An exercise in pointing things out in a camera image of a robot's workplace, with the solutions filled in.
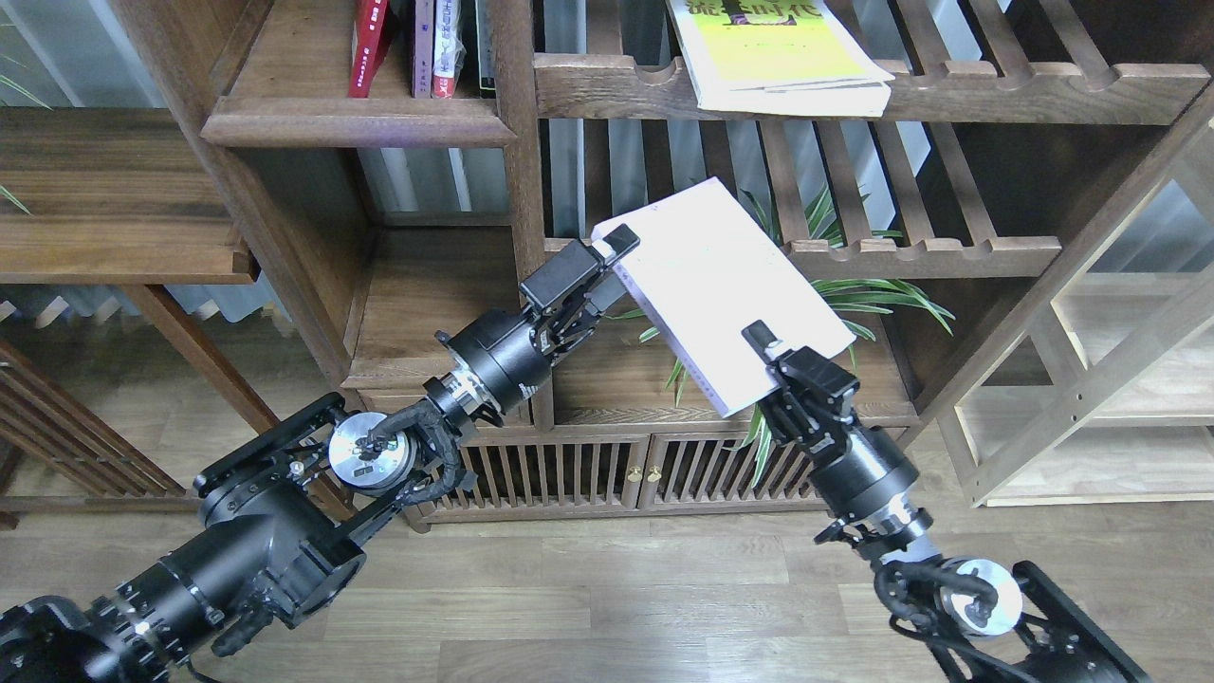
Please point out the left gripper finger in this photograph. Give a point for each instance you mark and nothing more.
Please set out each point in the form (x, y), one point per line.
(612, 246)

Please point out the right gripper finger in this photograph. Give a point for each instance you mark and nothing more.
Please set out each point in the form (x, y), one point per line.
(763, 341)

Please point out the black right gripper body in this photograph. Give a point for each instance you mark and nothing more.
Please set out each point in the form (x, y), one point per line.
(859, 472)

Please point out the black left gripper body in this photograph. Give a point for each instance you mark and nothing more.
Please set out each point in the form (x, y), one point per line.
(503, 359)

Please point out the white lavender book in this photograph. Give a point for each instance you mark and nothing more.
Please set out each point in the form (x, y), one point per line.
(721, 294)

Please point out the red cover book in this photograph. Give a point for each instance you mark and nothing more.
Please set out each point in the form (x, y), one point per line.
(373, 32)

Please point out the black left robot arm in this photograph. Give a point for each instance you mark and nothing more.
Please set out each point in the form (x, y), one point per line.
(286, 517)

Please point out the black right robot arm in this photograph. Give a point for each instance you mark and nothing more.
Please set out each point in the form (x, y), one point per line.
(981, 621)

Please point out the light wooden shelf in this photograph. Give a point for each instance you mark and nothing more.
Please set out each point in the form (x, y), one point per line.
(1126, 413)

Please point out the green spider plant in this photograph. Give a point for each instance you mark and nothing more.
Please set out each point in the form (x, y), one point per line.
(882, 299)

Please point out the left slatted cabinet door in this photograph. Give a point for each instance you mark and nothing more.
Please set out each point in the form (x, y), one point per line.
(543, 478)

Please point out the slatted cabinet door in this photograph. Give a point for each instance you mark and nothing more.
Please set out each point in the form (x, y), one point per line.
(711, 473)
(543, 478)

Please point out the right slatted cabinet door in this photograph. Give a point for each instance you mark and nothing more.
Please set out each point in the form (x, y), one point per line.
(711, 473)

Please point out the dark wooden bookshelf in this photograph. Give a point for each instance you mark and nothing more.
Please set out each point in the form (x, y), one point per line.
(1017, 135)

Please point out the yellow cover book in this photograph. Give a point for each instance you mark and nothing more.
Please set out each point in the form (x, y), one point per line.
(789, 58)

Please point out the red white upright book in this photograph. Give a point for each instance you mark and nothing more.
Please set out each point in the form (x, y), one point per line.
(448, 51)

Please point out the dark upright book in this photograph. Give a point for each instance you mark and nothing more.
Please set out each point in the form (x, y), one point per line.
(486, 72)

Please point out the dark slatted wooden chair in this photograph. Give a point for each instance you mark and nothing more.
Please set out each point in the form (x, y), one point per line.
(39, 418)

